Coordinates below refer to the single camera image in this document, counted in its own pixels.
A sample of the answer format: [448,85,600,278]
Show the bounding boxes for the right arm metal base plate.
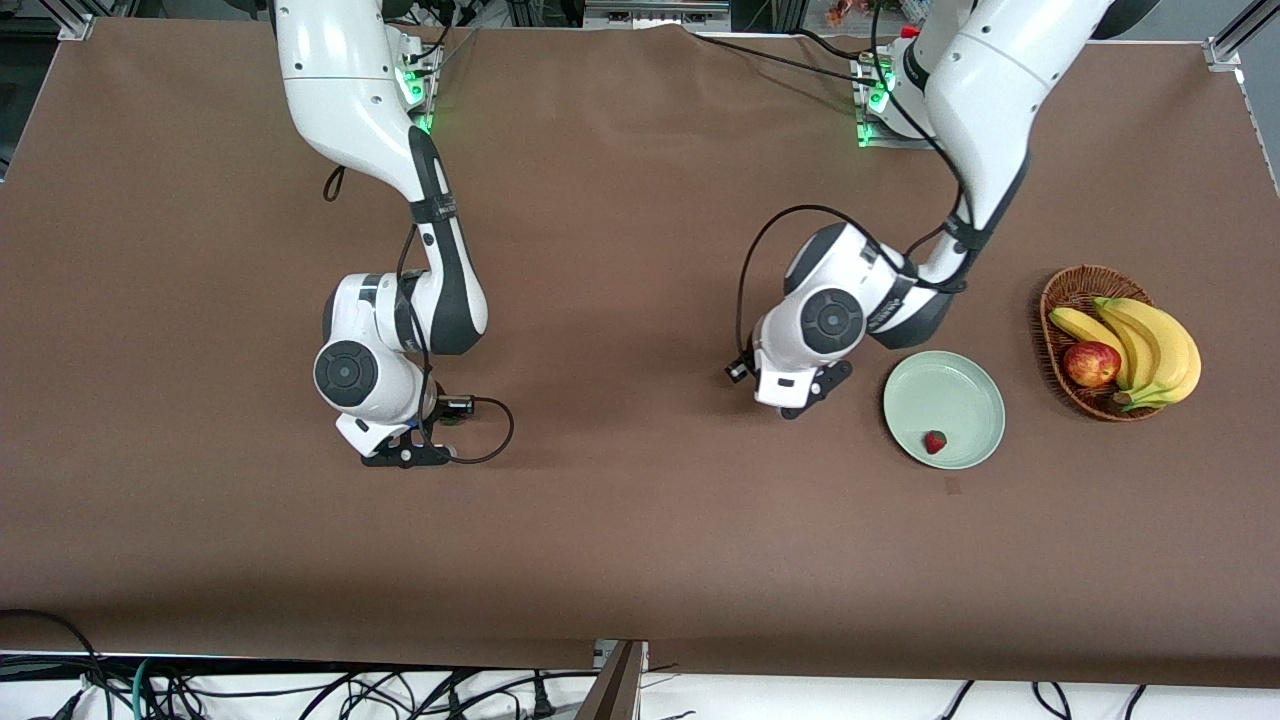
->
[395,28,443,136]

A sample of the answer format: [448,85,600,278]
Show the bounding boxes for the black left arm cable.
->
[735,0,973,369]

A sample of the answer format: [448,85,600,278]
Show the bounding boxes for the brown wicker basket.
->
[1039,264,1166,423]

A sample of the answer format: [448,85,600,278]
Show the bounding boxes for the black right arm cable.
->
[322,165,517,466]

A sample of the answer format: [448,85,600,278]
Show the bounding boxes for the black cable across table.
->
[685,30,891,89]

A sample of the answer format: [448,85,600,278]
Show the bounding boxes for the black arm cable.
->
[735,0,973,369]
[322,165,517,466]

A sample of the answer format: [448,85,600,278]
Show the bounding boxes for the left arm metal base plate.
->
[853,50,937,151]

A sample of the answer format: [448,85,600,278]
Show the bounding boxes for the small metal bracket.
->
[592,638,651,671]

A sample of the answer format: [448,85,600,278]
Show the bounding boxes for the pale green round plate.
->
[882,350,1006,471]

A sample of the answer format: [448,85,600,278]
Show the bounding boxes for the red apple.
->
[1063,341,1122,389]

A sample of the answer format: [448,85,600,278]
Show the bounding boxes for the brown wooden post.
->
[575,640,646,720]

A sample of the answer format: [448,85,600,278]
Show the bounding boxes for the aluminium frame profile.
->
[1205,0,1280,71]
[40,0,96,41]

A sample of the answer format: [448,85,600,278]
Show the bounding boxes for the brown table cover sheet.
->
[0,18,1280,689]

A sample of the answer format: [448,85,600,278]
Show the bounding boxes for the yellow banana bunch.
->
[1048,296,1202,413]

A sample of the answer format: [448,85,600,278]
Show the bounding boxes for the grey metal rail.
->
[583,0,733,31]

